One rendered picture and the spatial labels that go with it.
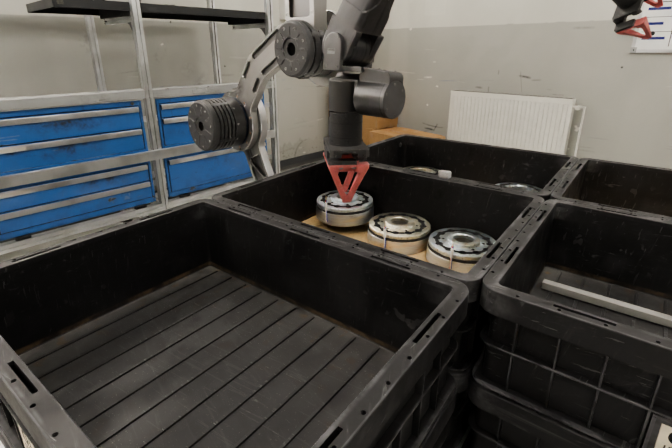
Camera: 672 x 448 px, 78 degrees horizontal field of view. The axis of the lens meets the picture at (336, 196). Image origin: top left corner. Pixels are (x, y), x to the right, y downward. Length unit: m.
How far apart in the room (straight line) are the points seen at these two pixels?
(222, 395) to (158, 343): 0.11
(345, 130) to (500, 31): 3.29
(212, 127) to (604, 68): 2.93
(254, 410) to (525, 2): 3.67
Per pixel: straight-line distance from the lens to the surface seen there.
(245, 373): 0.46
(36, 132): 2.31
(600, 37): 3.69
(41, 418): 0.32
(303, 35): 1.10
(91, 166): 2.35
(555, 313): 0.40
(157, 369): 0.49
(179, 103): 2.51
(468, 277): 0.42
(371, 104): 0.63
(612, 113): 3.68
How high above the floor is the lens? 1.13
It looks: 20 degrees down
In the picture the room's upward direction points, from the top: straight up
